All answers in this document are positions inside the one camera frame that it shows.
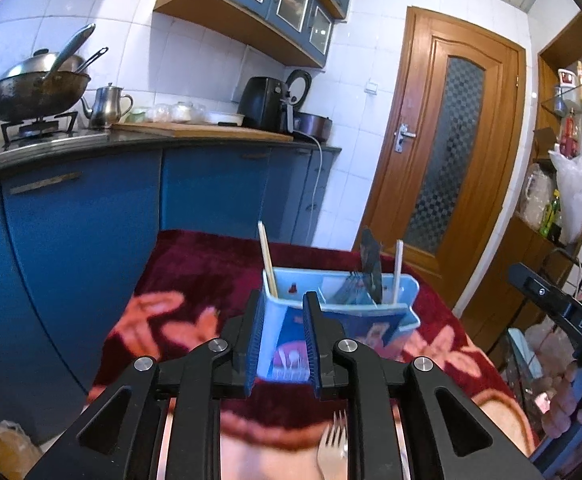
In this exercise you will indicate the wooden door with glass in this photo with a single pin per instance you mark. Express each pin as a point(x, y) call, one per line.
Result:
point(421, 110)

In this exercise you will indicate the wooden cutting board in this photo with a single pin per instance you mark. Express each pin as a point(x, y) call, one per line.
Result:
point(196, 131)

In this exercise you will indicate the wooden shelf unit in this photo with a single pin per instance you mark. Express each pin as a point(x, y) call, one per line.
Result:
point(516, 260)

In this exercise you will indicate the steel kettle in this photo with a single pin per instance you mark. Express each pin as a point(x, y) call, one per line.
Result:
point(106, 107)

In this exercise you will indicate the white dish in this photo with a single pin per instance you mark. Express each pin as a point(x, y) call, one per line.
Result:
point(223, 119)

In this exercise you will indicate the yellowish plastic bag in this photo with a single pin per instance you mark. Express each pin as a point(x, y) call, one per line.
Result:
point(11, 447)

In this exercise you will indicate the blue base cabinets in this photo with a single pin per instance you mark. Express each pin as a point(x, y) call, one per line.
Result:
point(86, 240)

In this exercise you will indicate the large black wok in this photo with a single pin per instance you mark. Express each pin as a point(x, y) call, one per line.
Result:
point(31, 95)

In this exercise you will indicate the green bottle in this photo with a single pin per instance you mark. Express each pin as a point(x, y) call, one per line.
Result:
point(551, 215)

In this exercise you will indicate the light blue plastic box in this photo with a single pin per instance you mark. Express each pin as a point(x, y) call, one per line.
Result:
point(523, 355)

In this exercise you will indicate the steel fork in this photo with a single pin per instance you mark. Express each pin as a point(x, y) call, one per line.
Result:
point(346, 290)

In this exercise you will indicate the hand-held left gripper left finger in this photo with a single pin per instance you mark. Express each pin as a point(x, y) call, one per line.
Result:
point(255, 345)

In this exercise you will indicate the white light switch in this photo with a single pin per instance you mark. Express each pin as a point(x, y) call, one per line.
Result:
point(371, 87)

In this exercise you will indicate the person's right hand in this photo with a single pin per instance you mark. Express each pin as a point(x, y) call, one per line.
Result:
point(563, 400)

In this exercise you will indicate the white plastic bag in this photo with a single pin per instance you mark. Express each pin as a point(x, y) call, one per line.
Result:
point(576, 185)

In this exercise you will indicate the white chopstick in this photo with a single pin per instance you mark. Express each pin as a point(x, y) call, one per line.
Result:
point(398, 270)

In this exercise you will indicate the silver fork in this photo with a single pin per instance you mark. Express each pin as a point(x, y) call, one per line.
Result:
point(332, 445)

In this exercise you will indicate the tan wooden chopstick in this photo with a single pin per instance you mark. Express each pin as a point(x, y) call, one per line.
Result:
point(267, 260)

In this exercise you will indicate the gas stove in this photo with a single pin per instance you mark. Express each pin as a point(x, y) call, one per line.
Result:
point(41, 132)

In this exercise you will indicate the red floral blanket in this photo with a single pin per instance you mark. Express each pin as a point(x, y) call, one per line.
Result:
point(196, 280)

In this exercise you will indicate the black air fryer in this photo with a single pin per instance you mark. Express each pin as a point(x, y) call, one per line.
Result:
point(261, 105)

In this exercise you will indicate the blue wall cabinet glass doors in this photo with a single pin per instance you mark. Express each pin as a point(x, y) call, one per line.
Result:
point(251, 25)

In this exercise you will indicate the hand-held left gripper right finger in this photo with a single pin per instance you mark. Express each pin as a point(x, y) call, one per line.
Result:
point(313, 345)

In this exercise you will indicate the blue chopsticks box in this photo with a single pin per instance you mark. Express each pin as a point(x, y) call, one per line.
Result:
point(356, 325)

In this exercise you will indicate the black rice cooker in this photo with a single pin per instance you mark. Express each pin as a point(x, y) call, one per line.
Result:
point(313, 125)

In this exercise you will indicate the red bottle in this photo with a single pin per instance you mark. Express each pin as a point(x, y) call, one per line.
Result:
point(567, 135)

